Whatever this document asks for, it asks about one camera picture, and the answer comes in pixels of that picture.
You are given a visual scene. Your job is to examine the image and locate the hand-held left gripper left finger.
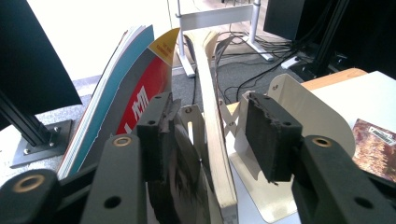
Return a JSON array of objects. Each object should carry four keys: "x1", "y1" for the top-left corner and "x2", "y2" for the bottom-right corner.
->
[{"x1": 79, "y1": 91, "x2": 176, "y2": 224}]

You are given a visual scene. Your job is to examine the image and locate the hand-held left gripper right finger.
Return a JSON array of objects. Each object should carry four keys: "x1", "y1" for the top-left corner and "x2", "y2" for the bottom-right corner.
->
[{"x1": 245, "y1": 91, "x2": 396, "y2": 224}]

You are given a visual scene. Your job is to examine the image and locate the beige expandable book rack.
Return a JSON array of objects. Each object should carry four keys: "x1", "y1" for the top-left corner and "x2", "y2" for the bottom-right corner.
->
[{"x1": 178, "y1": 74, "x2": 357, "y2": 224}]

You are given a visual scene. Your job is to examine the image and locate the portrait cover magazine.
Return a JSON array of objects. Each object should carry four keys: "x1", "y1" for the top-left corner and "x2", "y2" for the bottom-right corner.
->
[{"x1": 57, "y1": 24, "x2": 181, "y2": 181}]

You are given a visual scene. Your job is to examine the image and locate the reddish brown cover magazine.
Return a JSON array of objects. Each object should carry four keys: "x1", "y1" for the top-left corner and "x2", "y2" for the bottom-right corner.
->
[{"x1": 351, "y1": 118, "x2": 396, "y2": 183}]

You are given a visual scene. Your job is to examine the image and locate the white power strip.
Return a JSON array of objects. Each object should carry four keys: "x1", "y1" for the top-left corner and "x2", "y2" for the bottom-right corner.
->
[{"x1": 280, "y1": 55, "x2": 302, "y2": 70}]

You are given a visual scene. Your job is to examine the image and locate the black metal stand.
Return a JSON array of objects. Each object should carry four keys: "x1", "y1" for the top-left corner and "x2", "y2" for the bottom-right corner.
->
[
  {"x1": 298, "y1": 0, "x2": 350, "y2": 82},
  {"x1": 0, "y1": 90, "x2": 73, "y2": 169}
]

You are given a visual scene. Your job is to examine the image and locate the black cabinet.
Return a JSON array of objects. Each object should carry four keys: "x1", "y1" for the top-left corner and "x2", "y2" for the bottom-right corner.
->
[{"x1": 263, "y1": 0, "x2": 342, "y2": 41}]

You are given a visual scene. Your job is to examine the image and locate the looped black cable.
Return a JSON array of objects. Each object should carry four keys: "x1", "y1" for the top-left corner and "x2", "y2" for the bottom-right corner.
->
[{"x1": 223, "y1": 52, "x2": 300, "y2": 105}]

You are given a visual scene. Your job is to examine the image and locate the tangled black cables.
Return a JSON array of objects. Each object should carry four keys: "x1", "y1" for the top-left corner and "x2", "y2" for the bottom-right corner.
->
[{"x1": 214, "y1": 29, "x2": 297, "y2": 63}]

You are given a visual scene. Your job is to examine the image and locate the white desk frame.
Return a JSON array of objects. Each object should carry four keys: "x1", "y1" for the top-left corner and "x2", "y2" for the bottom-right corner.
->
[{"x1": 174, "y1": 0, "x2": 275, "y2": 78}]

